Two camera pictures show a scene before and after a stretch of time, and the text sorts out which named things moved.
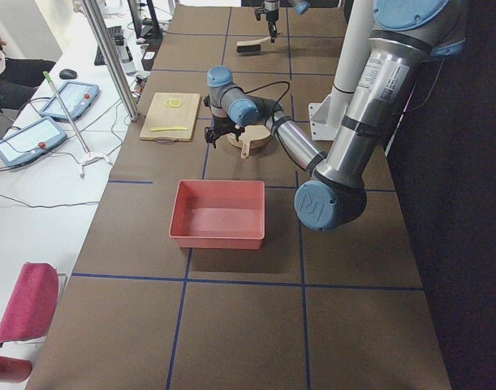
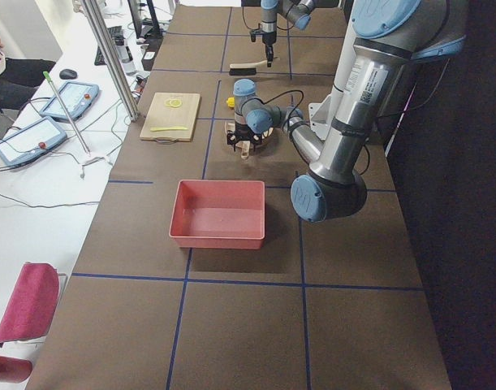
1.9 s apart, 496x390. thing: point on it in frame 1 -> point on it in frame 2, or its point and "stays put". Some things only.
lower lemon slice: [175, 103] stays put
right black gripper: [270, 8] -> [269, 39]
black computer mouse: [67, 74] stays put
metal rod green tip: [74, 126] stays put
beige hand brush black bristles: [251, 46] -> [245, 69]
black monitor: [145, 23] stays put
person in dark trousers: [11, 82] stays put
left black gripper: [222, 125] -> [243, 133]
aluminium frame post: [111, 57] stays put
